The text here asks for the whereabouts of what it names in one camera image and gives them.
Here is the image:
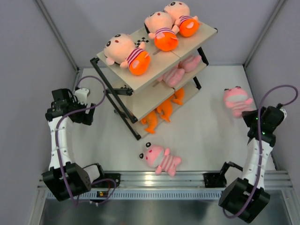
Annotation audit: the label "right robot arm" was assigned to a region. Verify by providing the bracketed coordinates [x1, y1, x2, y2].
[218, 104, 287, 224]

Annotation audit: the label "beige three-tier shelf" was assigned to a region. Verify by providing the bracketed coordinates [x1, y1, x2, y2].
[90, 23, 218, 140]

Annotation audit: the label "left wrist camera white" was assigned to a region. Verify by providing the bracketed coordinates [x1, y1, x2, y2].
[74, 88, 90, 105]

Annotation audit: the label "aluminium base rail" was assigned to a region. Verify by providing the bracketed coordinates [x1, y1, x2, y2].
[105, 170, 293, 190]

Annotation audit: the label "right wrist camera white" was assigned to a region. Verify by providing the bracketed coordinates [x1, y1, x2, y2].
[280, 107, 287, 121]

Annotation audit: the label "pink striped frog plush front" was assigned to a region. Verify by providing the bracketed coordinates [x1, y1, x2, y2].
[139, 142, 181, 177]

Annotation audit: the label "orange shark plush under shelf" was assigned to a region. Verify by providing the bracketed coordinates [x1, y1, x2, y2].
[141, 111, 158, 134]

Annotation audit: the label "purple cable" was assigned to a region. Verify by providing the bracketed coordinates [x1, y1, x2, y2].
[56, 76, 117, 208]
[222, 84, 299, 218]

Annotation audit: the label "pink striped frog plush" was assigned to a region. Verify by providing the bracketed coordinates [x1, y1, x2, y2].
[223, 86, 254, 118]
[139, 142, 181, 177]
[157, 67, 185, 88]
[179, 55, 202, 73]

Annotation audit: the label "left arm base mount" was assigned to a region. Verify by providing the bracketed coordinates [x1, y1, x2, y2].
[83, 173, 121, 190]

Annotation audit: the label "pink striped frog plush back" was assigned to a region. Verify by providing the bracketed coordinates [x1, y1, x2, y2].
[157, 67, 185, 88]

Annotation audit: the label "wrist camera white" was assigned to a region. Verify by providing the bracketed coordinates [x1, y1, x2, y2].
[74, 88, 90, 105]
[280, 107, 287, 121]

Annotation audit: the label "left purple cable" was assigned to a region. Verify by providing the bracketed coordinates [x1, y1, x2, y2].
[56, 76, 117, 208]

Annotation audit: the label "boy doll on shelf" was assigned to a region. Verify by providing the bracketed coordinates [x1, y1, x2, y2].
[164, 1, 202, 38]

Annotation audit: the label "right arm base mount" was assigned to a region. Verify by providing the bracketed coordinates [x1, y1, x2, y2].
[203, 172, 227, 188]

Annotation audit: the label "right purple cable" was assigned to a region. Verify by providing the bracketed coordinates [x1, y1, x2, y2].
[222, 84, 299, 218]

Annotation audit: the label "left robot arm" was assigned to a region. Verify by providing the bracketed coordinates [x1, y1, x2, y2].
[42, 88, 106, 201]

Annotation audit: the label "boy doll orange shorts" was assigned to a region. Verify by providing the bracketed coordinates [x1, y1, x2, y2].
[144, 11, 179, 52]

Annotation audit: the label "orange shark plush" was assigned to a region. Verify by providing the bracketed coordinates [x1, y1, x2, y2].
[141, 111, 158, 134]
[171, 88, 185, 105]

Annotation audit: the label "black-haired boy doll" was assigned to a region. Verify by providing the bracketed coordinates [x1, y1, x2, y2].
[104, 33, 151, 75]

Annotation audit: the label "slotted cable duct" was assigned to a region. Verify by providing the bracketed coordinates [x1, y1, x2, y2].
[44, 189, 225, 200]

